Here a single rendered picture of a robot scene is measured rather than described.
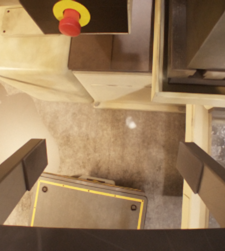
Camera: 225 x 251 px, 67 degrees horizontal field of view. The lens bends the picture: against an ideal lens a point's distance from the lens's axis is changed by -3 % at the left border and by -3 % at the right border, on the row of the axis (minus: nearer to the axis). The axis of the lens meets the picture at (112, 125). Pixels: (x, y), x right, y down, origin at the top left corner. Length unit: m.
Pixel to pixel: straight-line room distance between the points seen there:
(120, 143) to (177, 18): 1.05
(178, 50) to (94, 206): 0.94
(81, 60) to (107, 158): 0.79
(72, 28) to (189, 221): 0.68
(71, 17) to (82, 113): 1.21
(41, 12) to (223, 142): 0.64
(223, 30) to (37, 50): 0.87
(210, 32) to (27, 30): 0.91
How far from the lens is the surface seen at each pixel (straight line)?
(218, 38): 0.33
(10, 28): 1.14
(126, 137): 1.37
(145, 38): 0.91
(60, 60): 0.94
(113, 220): 1.13
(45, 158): 0.17
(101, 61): 0.86
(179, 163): 0.17
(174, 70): 0.41
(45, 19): 0.32
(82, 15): 0.29
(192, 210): 0.73
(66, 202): 1.16
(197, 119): 0.71
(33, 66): 0.99
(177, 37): 0.45
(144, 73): 0.84
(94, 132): 1.40
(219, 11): 0.30
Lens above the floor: 1.36
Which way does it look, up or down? 81 degrees down
